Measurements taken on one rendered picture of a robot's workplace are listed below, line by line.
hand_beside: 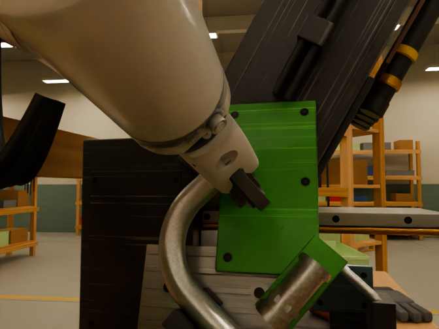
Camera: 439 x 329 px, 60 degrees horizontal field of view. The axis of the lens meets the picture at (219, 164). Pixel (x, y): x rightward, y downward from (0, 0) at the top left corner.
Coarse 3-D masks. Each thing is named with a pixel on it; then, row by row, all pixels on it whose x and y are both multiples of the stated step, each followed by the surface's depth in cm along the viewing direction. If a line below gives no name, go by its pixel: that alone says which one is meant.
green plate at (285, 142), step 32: (256, 128) 47; (288, 128) 46; (288, 160) 45; (288, 192) 44; (224, 224) 44; (256, 224) 44; (288, 224) 43; (224, 256) 43; (256, 256) 42; (288, 256) 42
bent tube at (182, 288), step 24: (192, 192) 43; (216, 192) 44; (168, 216) 43; (192, 216) 43; (168, 240) 42; (168, 264) 41; (168, 288) 41; (192, 288) 40; (192, 312) 39; (216, 312) 38
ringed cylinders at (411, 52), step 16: (432, 0) 62; (416, 16) 63; (432, 16) 62; (416, 32) 63; (400, 48) 63; (416, 48) 63; (400, 64) 63; (384, 80) 63; (400, 80) 64; (368, 96) 64; (384, 96) 63; (368, 112) 65; (384, 112) 64; (368, 128) 78
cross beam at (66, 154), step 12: (12, 120) 60; (12, 132) 60; (60, 132) 72; (60, 144) 72; (72, 144) 75; (48, 156) 68; (60, 156) 72; (72, 156) 75; (48, 168) 68; (60, 168) 72; (72, 168) 75
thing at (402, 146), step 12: (360, 144) 886; (396, 144) 876; (408, 144) 856; (408, 156) 894; (372, 168) 860; (420, 168) 843; (420, 180) 841; (420, 192) 840; (324, 204) 857; (336, 204) 854; (360, 204) 848; (372, 204) 845; (396, 204) 840; (408, 204) 837; (420, 204) 834; (420, 240) 834
